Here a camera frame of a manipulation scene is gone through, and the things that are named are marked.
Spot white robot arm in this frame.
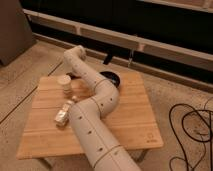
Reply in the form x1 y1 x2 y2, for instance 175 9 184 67
64 45 141 171

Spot black bowl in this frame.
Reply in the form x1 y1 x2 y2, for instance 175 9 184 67
101 71 120 88

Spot small plastic bottle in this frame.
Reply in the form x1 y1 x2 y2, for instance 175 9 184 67
54 96 77 127

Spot grey cabinet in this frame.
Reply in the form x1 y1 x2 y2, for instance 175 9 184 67
0 0 36 66

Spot wooden table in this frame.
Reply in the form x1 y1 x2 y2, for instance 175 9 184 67
17 72 163 159

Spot black floor cables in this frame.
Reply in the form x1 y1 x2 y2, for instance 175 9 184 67
168 97 213 171

